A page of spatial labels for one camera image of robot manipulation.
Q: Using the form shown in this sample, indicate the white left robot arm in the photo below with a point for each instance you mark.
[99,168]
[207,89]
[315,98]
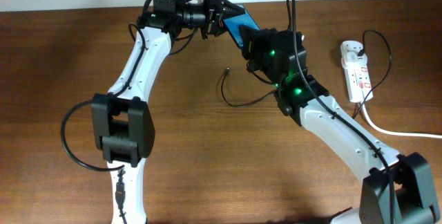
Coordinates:
[122,122]

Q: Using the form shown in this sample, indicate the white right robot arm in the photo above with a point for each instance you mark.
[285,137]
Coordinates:
[395,188]

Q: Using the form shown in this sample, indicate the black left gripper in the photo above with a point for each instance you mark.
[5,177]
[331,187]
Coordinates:
[214,14]

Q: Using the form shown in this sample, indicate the white USB charger adapter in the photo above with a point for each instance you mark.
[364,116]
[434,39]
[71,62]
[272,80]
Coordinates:
[350,54]

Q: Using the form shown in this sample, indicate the white power strip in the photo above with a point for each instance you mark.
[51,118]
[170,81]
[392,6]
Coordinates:
[358,83]

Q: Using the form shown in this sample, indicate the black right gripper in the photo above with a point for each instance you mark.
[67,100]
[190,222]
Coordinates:
[255,43]

